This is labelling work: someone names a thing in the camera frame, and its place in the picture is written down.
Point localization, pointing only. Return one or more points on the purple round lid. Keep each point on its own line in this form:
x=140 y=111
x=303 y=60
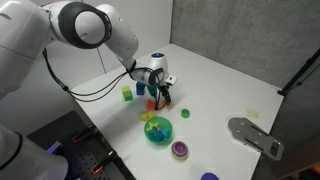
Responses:
x=210 y=176

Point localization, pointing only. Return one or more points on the lime green cube stack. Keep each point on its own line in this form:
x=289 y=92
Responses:
x=127 y=93

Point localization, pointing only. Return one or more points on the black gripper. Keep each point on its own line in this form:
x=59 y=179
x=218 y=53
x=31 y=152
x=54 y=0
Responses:
x=163 y=84

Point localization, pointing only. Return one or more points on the large green bowl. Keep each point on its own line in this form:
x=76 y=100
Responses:
x=166 y=128

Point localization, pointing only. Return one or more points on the small green bowl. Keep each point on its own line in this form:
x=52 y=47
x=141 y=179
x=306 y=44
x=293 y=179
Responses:
x=185 y=113

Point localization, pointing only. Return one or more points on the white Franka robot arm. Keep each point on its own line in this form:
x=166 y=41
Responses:
x=30 y=36

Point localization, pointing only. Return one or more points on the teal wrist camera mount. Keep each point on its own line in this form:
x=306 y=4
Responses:
x=152 y=90

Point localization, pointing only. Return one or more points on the purple lit connector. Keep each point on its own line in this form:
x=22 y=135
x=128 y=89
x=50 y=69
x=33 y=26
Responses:
x=54 y=147

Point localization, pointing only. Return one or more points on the black orange spring clamp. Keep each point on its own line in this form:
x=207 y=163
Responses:
x=85 y=133
x=104 y=162

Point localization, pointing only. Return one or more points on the stacked purple rainbow bowls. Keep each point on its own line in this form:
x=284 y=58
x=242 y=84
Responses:
x=179 y=150

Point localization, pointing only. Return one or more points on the yellow toy block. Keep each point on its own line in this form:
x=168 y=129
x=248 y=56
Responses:
x=147 y=115

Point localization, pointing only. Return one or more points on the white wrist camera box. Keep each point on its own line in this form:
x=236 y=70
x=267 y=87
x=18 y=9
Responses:
x=171 y=80

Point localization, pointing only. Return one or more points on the orange toy block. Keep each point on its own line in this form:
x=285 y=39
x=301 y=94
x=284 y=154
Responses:
x=150 y=104

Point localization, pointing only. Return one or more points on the black stand pole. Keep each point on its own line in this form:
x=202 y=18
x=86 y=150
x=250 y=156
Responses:
x=300 y=73

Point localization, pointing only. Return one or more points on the black perforated base board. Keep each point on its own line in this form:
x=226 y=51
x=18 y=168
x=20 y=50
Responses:
x=80 y=156

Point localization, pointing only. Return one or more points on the blue cube stack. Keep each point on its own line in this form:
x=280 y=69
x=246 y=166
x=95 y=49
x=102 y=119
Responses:
x=140 y=89

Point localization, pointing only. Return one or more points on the pale yellow tape patch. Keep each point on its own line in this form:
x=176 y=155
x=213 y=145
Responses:
x=253 y=113

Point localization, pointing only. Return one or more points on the yellow toy figure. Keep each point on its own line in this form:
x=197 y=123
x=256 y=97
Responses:
x=152 y=126

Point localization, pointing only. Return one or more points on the grey metal mounting plate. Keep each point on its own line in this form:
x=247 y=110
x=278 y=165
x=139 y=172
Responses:
x=253 y=136

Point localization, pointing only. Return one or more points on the blue toy pieces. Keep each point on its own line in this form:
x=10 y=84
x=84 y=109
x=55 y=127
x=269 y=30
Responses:
x=158 y=134

